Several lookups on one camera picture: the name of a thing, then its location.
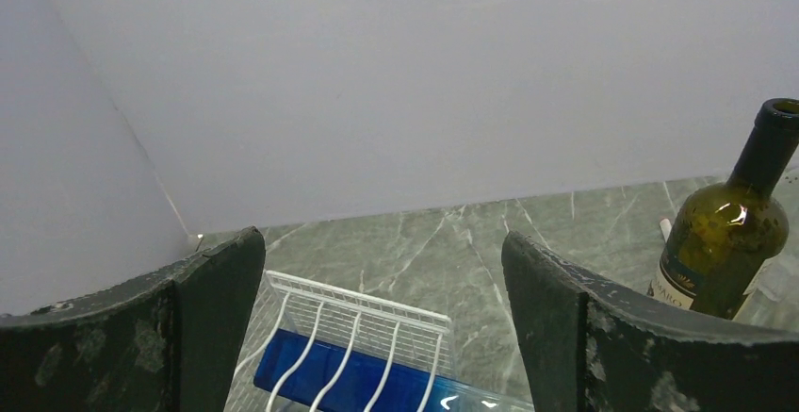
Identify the dark green wine bottle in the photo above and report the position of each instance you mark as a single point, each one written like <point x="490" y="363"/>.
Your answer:
<point x="727" y="234"/>

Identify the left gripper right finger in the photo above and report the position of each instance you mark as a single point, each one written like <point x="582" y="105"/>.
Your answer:
<point x="591" y="344"/>

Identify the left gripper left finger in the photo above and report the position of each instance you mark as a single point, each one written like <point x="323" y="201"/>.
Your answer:
<point x="167" y="340"/>

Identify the blue clear bottle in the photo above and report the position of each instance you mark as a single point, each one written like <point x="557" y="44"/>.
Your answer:
<point x="402" y="391"/>

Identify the white wire wine rack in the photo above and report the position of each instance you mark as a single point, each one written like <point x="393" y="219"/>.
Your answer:
<point x="394" y="332"/>

